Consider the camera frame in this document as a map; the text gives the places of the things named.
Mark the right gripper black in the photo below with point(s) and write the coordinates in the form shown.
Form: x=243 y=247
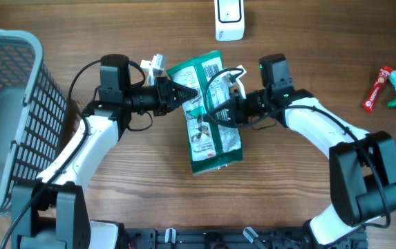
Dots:
x=236 y=109

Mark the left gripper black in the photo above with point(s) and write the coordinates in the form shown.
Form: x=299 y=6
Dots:
x=165 y=99

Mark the green 3M gloves packet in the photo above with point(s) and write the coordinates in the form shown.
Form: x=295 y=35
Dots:
x=211 y=146

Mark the red white snack packet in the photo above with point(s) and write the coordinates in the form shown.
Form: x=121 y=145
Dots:
x=383 y=75

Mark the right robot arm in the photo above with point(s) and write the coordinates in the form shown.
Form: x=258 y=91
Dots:
x=362 y=165

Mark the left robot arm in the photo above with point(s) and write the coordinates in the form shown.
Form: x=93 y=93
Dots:
x=50 y=211

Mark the white barcode scanner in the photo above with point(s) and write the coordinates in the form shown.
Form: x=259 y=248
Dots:
x=229 y=20

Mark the grey mesh shopping basket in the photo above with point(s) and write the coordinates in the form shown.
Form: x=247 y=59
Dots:
x=33 y=112

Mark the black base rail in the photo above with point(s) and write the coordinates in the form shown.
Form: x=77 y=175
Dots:
x=218 y=238

